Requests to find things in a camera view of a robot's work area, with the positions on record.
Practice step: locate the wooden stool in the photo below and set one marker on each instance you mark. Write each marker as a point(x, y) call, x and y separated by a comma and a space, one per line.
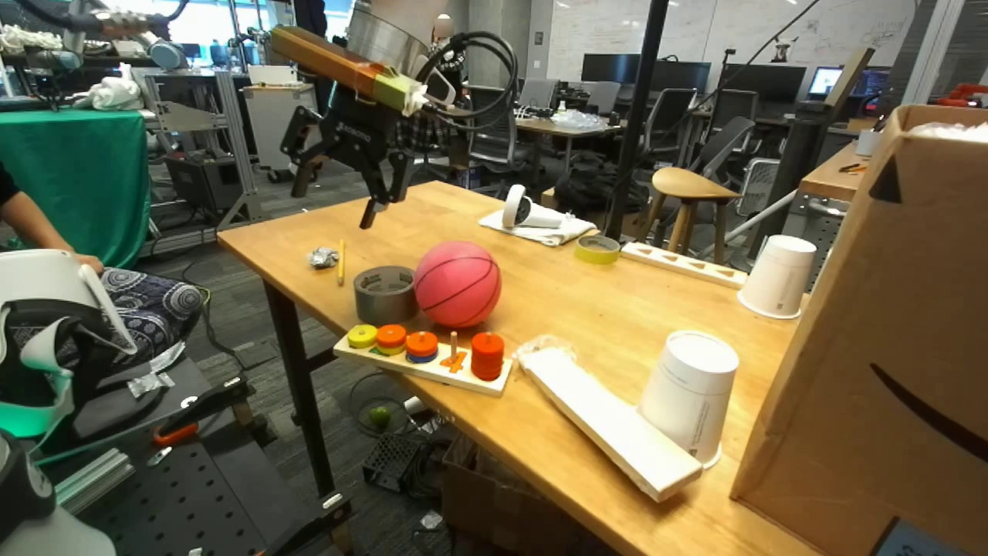
point(689, 187)

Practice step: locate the pink basketball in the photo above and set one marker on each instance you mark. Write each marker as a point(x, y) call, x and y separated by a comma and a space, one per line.
point(460, 284)

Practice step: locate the standing person in background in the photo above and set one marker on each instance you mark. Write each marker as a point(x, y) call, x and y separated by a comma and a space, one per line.
point(443, 27)

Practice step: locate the patterned trouser leg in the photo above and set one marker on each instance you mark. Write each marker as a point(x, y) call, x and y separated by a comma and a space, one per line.
point(157, 303)

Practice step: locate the yellow pencil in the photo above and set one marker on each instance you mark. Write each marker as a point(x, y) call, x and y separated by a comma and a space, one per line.
point(345, 263)

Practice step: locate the white plastic bag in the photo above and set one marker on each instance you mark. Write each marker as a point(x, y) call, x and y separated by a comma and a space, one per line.
point(952, 132)

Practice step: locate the white rolling cabinet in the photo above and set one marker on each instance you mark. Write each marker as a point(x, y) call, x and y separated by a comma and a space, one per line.
point(269, 124)

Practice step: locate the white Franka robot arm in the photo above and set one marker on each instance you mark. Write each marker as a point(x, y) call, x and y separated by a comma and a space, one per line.
point(41, 278)

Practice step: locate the grey duct tape roll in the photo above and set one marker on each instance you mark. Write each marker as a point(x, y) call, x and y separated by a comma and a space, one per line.
point(385, 303)

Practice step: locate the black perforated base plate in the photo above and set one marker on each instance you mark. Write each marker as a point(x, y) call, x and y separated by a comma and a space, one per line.
point(196, 495)

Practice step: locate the operator bare forearm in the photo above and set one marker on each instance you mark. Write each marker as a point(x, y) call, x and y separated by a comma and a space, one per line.
point(37, 226)

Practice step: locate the wooden office desk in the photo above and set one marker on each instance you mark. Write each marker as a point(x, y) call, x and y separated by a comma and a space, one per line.
point(575, 124)

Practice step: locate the green cloth cover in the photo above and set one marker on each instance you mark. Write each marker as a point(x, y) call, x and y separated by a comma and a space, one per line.
point(73, 155)

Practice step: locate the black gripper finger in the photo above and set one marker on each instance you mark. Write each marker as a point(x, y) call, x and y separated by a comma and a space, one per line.
point(387, 185)
point(302, 139)

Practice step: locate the white paper cup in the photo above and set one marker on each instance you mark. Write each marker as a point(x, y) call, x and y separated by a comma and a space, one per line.
point(688, 389)
point(776, 277)

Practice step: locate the tan block on wrist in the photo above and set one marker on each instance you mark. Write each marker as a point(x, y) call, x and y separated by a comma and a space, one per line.
point(341, 63)

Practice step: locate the lit computer screen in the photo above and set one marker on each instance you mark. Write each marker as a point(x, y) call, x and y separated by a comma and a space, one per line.
point(822, 83)

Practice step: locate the wooden peg strip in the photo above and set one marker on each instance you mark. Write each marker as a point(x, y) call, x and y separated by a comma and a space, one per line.
point(680, 263)

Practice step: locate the green ball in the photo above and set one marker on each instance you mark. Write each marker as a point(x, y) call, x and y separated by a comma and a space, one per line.
point(381, 418)

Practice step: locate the white foam block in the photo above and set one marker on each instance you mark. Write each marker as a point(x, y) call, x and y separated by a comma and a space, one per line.
point(607, 418)

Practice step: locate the grey office chair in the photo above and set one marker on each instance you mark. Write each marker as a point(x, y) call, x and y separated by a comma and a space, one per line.
point(762, 187)

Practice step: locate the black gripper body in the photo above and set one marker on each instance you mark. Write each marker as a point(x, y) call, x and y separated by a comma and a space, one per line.
point(359, 128)

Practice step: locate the black vertical pole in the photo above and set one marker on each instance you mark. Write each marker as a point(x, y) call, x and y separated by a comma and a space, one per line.
point(637, 103)

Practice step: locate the large cardboard box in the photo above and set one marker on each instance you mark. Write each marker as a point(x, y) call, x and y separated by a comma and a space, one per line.
point(896, 311)

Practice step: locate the crumpled foil ball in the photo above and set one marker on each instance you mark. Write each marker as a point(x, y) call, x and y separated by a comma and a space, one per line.
point(322, 258)

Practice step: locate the black office chair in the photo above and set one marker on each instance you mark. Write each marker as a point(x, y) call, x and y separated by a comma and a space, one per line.
point(734, 118)
point(673, 111)

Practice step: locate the dark computer monitor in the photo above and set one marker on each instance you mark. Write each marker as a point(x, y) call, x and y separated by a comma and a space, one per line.
point(762, 83)
point(644, 75)

